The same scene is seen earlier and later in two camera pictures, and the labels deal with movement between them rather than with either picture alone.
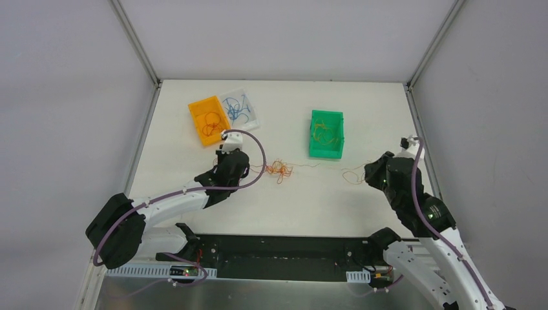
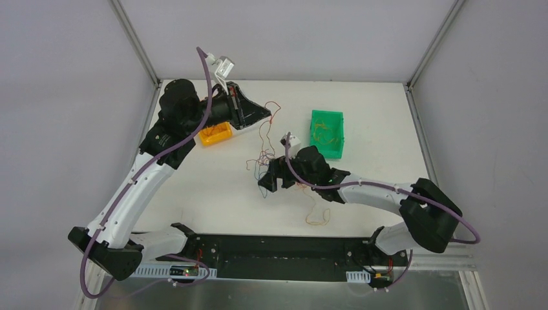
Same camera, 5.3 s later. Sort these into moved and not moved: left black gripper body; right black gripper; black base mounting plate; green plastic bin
Moved: right black gripper; left black gripper body
Not moved: green plastic bin; black base mounting plate
